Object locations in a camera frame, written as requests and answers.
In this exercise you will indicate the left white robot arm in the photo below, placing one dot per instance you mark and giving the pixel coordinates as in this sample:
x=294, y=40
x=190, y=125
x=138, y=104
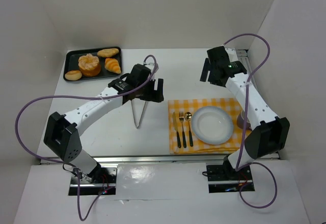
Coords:
x=63, y=132

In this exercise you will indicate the metal tongs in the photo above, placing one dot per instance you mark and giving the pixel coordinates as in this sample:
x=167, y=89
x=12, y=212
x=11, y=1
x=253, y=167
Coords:
x=138, y=112

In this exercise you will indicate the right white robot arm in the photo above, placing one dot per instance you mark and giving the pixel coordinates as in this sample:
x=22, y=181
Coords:
x=269, y=131

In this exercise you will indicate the small ring bread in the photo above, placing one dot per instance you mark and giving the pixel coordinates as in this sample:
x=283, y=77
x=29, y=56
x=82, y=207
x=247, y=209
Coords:
x=73, y=75

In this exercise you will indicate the black handled spoon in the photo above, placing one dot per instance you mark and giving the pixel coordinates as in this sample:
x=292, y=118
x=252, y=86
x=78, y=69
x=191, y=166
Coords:
x=188, y=116

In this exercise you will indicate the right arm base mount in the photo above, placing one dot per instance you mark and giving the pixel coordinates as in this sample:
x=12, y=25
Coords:
x=219, y=181

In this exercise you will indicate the black baking tray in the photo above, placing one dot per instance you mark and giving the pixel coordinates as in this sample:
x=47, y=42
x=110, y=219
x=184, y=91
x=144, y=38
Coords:
x=71, y=63

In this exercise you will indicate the black handled fork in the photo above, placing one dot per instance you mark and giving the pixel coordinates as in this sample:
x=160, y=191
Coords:
x=181, y=119

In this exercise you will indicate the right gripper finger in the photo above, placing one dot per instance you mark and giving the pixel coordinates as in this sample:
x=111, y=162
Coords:
x=211, y=77
x=205, y=70

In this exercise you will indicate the sugared round bread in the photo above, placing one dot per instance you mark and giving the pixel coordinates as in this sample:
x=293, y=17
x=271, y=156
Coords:
x=89, y=65

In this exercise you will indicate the white plate blue rim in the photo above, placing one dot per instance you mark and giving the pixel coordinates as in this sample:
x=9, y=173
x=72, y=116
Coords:
x=212, y=125

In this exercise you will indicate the striped croissant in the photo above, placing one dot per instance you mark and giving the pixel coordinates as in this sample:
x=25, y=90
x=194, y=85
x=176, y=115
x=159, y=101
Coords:
x=112, y=65

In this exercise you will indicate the oval bread roll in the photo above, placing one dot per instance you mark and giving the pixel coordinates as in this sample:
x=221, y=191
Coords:
x=108, y=52

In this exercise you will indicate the front aluminium rail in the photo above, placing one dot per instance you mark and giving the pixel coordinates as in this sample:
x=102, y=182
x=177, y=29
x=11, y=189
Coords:
x=160, y=158

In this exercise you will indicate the black handled knife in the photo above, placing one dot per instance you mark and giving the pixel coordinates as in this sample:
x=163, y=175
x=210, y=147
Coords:
x=176, y=130

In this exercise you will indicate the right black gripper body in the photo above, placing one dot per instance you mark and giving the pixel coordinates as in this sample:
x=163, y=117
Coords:
x=210, y=72

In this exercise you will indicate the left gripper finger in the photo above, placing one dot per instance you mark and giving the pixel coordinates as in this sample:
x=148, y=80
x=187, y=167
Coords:
x=152, y=85
x=160, y=85

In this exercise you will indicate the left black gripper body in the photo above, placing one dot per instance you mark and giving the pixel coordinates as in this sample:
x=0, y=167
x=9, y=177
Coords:
x=152, y=91

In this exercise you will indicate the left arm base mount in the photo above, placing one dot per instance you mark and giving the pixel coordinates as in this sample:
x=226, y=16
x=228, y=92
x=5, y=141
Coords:
x=104, y=184

